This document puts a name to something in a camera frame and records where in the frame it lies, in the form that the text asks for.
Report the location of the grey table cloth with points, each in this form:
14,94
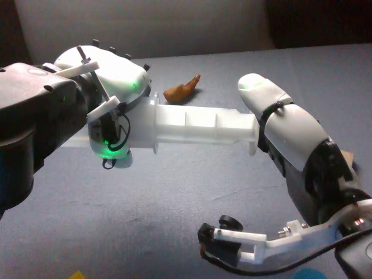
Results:
174,189

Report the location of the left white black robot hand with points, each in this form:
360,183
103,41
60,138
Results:
116,72

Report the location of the large clear plastic syringe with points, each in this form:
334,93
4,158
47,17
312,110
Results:
197,125

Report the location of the wooden block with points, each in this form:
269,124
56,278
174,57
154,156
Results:
347,157

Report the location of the yellow block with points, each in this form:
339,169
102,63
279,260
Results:
77,276

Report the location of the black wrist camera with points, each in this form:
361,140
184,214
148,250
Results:
221,247

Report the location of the brown toy piece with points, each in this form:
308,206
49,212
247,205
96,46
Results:
177,92

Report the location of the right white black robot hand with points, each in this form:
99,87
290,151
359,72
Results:
293,130

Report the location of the white backdrop sheet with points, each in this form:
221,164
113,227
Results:
174,26

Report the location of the dark curtain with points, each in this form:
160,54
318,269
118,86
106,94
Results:
319,20

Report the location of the blue round disc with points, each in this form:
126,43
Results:
308,275

